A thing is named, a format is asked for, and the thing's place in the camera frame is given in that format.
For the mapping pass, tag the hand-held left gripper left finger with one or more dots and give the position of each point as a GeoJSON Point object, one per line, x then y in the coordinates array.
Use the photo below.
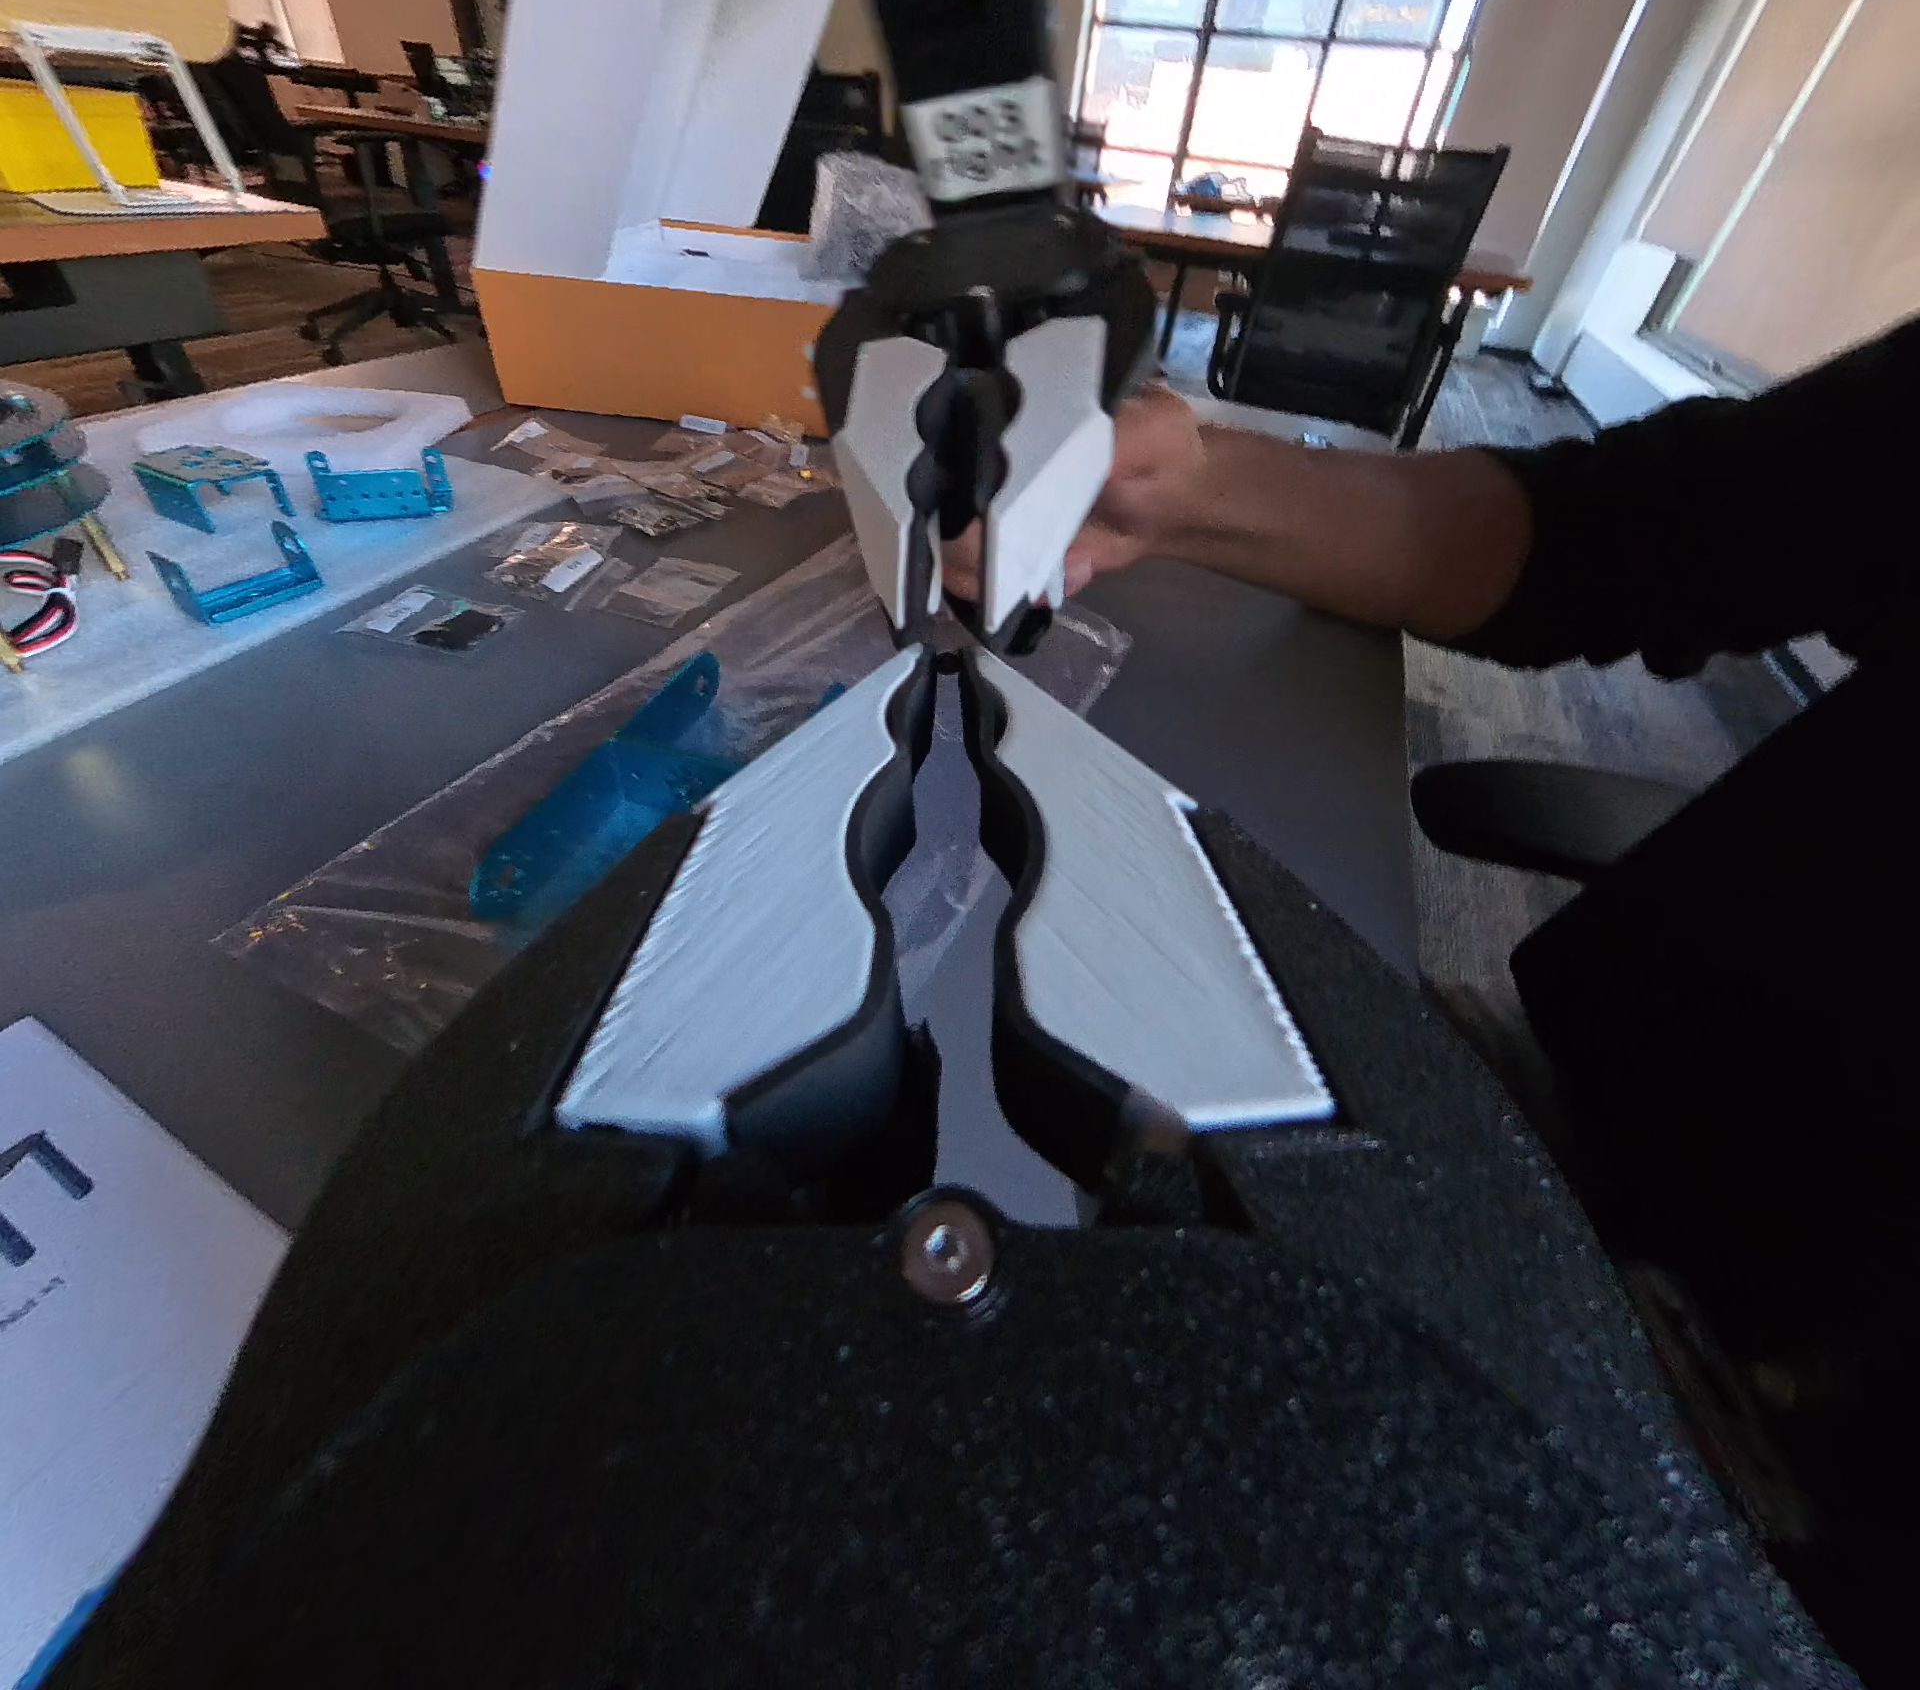
{"type": "Point", "coordinates": [735, 956]}

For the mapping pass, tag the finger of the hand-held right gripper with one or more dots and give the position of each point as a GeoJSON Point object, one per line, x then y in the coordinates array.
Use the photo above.
{"type": "Point", "coordinates": [886, 444]}
{"type": "Point", "coordinates": [1058, 444]}

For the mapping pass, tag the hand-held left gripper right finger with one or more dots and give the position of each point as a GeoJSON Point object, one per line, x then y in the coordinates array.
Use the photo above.
{"type": "Point", "coordinates": [1169, 956]}

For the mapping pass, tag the blue metal bracket assembly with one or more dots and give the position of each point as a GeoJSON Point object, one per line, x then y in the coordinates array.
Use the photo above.
{"type": "Point", "coordinates": [600, 806]}

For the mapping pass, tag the round blue robot base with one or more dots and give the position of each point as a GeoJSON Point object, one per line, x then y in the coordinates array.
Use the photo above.
{"type": "Point", "coordinates": [46, 459]}

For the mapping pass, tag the person's right forearm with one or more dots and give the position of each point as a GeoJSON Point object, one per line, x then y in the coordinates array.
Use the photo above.
{"type": "Point", "coordinates": [1350, 520]}

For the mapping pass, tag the dark grey desk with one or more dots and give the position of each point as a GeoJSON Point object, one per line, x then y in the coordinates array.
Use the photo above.
{"type": "Point", "coordinates": [1275, 700]}

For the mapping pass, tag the long wooden office desk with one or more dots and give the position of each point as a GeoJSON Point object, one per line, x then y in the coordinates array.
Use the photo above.
{"type": "Point", "coordinates": [150, 226]}

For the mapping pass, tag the person's right hand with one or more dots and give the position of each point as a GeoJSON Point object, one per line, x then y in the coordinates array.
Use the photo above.
{"type": "Point", "coordinates": [1155, 476]}

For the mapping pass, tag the bubble wrap bundle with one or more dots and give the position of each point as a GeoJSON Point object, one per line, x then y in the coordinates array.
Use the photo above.
{"type": "Point", "coordinates": [870, 214]}

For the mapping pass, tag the wooden office table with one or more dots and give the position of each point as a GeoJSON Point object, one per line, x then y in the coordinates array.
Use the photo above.
{"type": "Point", "coordinates": [1185, 235]}

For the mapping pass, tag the orange white cardboard box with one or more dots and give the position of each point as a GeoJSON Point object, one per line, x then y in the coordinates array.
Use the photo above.
{"type": "Point", "coordinates": [646, 341]}

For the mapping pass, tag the scattered small clear hardware bags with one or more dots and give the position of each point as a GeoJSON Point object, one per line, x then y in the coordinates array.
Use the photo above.
{"type": "Point", "coordinates": [556, 565]}

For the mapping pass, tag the black mesh office chair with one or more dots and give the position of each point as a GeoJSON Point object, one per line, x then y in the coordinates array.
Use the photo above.
{"type": "Point", "coordinates": [1365, 264]}

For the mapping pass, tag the clear plastic bag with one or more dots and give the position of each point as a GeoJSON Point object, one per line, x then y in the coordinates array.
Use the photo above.
{"type": "Point", "coordinates": [375, 926]}

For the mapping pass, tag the white foam sheet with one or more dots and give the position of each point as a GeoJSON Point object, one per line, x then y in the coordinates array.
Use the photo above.
{"type": "Point", "coordinates": [301, 670]}

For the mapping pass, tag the black swivel office chair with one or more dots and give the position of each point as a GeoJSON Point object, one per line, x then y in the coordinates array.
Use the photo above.
{"type": "Point", "coordinates": [358, 205]}

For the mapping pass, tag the person's black clothed body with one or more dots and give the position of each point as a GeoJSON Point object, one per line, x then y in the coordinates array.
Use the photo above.
{"type": "Point", "coordinates": [1771, 1122]}

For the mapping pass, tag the white instruction sheet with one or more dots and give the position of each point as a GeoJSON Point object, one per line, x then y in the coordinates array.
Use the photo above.
{"type": "Point", "coordinates": [118, 1345]}

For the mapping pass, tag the brass standoff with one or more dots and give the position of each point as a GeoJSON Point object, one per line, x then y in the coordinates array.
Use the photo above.
{"type": "Point", "coordinates": [106, 547]}

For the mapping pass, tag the beige roller blinds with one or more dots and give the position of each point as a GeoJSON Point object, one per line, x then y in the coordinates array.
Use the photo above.
{"type": "Point", "coordinates": [1771, 70]}

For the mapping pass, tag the yellow storage bin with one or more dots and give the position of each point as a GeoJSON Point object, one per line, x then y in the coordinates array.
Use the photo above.
{"type": "Point", "coordinates": [61, 137]}

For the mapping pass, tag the blue perforated long bracket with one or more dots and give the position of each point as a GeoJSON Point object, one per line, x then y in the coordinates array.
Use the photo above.
{"type": "Point", "coordinates": [375, 497]}

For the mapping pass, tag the white wall heater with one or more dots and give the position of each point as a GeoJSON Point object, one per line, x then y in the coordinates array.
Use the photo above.
{"type": "Point", "coordinates": [1620, 326]}

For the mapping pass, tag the blue metal U bracket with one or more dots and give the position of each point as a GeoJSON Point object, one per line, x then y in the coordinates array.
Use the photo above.
{"type": "Point", "coordinates": [241, 595]}

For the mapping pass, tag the blue metal angled bracket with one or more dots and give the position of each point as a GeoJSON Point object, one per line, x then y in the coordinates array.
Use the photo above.
{"type": "Point", "coordinates": [203, 476]}

